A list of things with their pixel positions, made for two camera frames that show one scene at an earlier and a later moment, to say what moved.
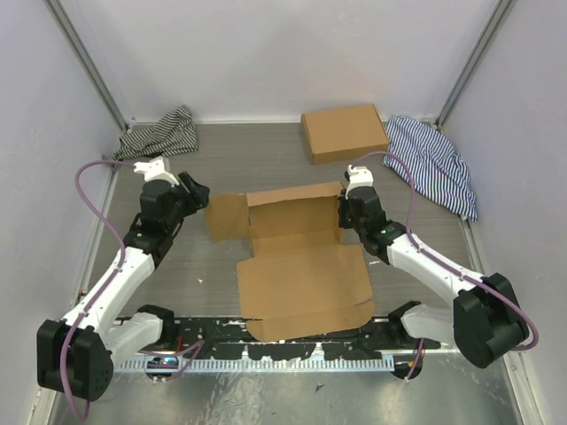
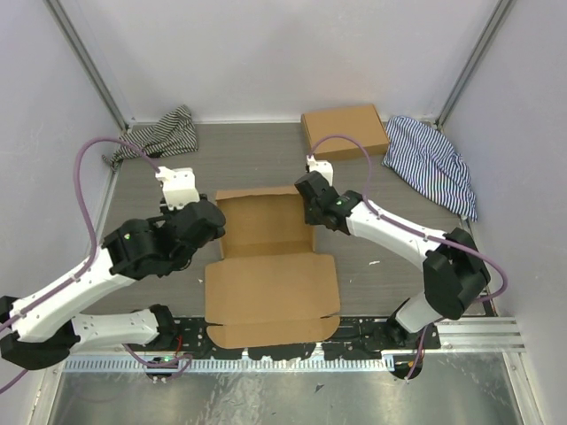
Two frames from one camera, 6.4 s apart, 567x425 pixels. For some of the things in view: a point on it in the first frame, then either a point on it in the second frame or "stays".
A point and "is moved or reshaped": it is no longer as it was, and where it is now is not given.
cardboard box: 301,280 is moved or reshaped
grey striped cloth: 174,134 stays
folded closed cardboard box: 341,135 stays
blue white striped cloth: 438,171 stays
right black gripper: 343,221 to 309,217
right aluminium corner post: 500,10 stays
